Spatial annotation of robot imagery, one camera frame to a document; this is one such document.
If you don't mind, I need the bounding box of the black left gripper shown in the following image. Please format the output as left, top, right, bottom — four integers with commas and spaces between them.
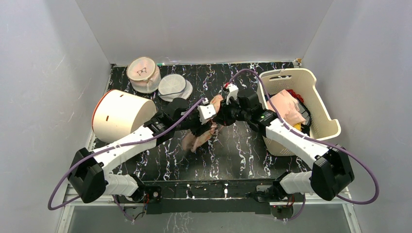
173, 104, 211, 136

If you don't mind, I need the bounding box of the peach patterned mesh laundry bag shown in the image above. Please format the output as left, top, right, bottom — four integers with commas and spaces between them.
182, 95, 223, 152

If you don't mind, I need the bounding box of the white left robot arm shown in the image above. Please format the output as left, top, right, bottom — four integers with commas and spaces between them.
67, 98, 217, 203

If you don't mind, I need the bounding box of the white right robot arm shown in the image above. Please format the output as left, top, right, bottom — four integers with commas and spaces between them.
214, 85, 355, 201

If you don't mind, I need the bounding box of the white round mesh laundry bag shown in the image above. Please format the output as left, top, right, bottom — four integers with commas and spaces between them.
157, 74, 193, 102

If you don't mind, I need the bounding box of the pink round mesh laundry bag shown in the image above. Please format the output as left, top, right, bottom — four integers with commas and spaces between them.
126, 56, 161, 94

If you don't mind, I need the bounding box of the cream plastic laundry basket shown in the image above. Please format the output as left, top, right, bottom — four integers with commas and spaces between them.
257, 68, 341, 161

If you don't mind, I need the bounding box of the pink garment in basket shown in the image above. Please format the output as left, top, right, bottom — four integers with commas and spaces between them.
270, 89, 306, 126

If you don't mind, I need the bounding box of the red lace garment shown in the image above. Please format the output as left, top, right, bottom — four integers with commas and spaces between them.
287, 89, 304, 103

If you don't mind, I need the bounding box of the yellow garment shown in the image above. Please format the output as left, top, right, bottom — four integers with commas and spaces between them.
293, 123, 305, 132

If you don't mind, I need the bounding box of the cream cylindrical bin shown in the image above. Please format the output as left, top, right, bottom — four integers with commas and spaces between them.
91, 89, 157, 143

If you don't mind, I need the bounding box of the grey black garment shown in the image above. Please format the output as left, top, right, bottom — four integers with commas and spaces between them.
297, 99, 312, 135

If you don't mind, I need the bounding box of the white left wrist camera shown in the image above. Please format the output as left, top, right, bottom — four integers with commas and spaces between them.
197, 98, 217, 125

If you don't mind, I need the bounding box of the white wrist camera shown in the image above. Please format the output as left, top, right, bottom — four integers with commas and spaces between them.
223, 83, 239, 105
197, 98, 217, 125

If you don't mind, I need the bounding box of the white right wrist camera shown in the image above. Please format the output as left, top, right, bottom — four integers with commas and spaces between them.
223, 83, 239, 105

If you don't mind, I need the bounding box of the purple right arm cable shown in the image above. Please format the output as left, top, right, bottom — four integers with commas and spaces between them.
226, 68, 380, 205

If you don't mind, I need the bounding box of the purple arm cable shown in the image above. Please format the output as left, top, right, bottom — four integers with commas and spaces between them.
48, 97, 206, 211
226, 68, 380, 205

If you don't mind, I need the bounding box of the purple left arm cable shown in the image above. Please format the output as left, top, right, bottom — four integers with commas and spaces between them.
48, 97, 206, 211

